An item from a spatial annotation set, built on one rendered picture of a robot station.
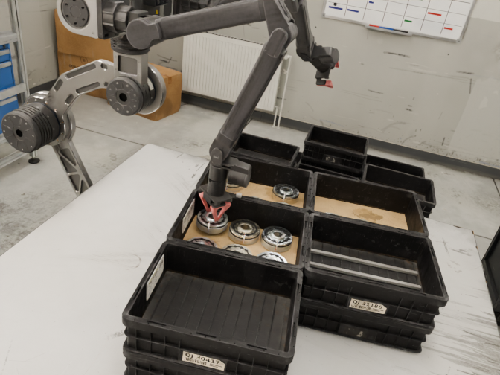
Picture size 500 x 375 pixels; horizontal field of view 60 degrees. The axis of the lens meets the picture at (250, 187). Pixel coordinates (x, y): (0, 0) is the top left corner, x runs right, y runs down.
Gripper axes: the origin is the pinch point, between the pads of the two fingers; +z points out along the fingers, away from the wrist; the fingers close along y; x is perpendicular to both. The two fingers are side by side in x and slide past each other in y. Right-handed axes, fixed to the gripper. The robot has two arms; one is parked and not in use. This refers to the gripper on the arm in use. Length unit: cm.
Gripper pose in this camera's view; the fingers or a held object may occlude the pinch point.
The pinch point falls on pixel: (213, 214)
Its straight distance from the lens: 144.5
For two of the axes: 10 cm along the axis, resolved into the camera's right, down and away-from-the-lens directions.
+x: -8.1, 2.1, -5.4
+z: -1.5, 8.3, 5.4
